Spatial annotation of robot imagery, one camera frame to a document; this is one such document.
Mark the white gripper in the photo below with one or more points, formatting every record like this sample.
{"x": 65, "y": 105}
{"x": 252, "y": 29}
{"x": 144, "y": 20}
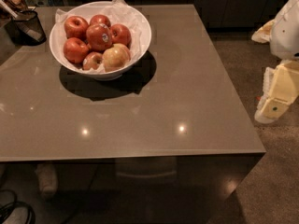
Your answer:
{"x": 286, "y": 34}

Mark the red apple with sticker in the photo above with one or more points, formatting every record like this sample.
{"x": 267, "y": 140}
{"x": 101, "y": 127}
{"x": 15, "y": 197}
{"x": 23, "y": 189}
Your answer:
{"x": 99, "y": 37}

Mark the red apple back right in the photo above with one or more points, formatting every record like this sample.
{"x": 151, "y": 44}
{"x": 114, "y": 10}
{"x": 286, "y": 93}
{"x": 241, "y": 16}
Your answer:
{"x": 120, "y": 34}

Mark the yellowish apple front right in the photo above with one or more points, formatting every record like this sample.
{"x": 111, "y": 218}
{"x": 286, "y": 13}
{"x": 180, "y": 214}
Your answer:
{"x": 116, "y": 57}

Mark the red apple back middle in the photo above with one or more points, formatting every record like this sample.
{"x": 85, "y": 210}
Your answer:
{"x": 99, "y": 18}

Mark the small red apple front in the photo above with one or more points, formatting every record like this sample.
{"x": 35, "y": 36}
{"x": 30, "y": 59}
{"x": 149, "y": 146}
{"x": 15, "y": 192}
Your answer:
{"x": 92, "y": 61}

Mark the red apple front left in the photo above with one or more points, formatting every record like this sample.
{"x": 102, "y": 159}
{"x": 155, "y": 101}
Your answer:
{"x": 75, "y": 50}

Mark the red apple back left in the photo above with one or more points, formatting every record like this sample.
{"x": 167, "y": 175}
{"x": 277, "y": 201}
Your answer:
{"x": 76, "y": 26}

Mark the white ceramic bowl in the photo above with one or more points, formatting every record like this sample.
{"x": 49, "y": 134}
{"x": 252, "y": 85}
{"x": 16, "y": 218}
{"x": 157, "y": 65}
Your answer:
{"x": 117, "y": 12}

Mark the black mesh pen holder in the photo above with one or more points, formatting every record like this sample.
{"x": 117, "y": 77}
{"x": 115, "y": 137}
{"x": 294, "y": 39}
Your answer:
{"x": 26, "y": 30}

